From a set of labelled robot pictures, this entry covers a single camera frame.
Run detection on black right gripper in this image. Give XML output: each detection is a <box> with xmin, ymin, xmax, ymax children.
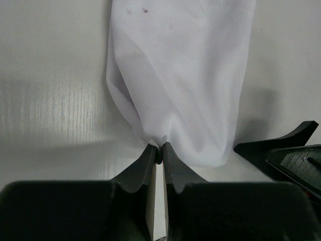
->
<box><xmin>234</xmin><ymin>120</ymin><xmax>320</xmax><ymax>199</ymax></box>

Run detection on white t shirt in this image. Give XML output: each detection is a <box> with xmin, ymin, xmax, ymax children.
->
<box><xmin>106</xmin><ymin>1</ymin><xmax>256</xmax><ymax>167</ymax></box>

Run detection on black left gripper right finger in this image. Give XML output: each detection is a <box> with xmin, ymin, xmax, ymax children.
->
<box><xmin>162</xmin><ymin>143</ymin><xmax>318</xmax><ymax>240</ymax></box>

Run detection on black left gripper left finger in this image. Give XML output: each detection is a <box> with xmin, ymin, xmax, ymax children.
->
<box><xmin>1</xmin><ymin>145</ymin><xmax>157</xmax><ymax>240</ymax></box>

